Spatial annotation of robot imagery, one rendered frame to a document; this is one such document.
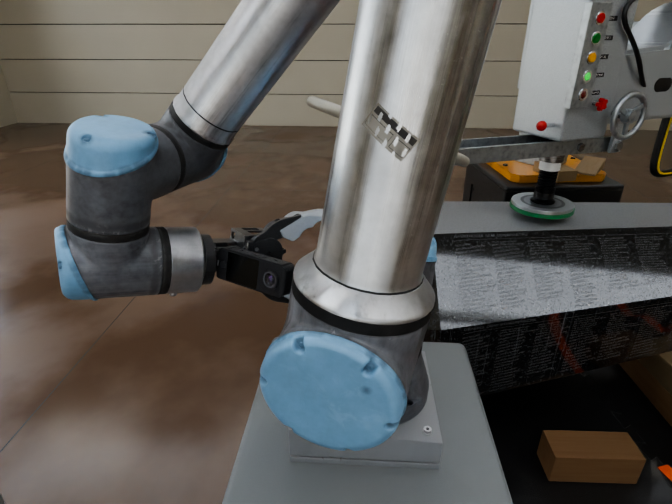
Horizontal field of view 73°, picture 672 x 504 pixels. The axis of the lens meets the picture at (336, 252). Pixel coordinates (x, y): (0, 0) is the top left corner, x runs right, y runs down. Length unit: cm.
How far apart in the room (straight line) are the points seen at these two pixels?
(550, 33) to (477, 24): 130
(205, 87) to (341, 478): 56
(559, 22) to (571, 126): 31
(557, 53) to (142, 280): 139
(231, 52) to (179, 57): 755
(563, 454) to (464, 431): 107
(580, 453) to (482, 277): 69
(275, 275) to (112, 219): 20
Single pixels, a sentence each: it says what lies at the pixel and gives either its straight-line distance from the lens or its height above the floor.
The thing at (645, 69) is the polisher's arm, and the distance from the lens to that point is 187.
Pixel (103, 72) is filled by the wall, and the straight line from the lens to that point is 869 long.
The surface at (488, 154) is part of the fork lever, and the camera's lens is 151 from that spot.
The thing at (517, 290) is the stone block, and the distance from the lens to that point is 162.
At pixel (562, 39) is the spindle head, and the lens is 165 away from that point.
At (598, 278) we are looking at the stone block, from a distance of 176.
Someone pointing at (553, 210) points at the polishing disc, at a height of 86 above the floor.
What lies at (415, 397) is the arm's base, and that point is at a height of 93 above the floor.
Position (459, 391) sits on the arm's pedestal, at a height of 85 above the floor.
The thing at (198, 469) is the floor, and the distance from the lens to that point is 189.
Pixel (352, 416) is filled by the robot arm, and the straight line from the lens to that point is 47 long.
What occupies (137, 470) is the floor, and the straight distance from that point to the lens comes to 196.
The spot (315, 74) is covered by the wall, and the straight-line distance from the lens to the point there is 765.
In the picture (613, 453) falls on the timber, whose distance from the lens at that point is 193.
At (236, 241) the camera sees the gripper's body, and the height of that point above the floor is 114.
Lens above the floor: 143
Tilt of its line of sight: 26 degrees down
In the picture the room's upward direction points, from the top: straight up
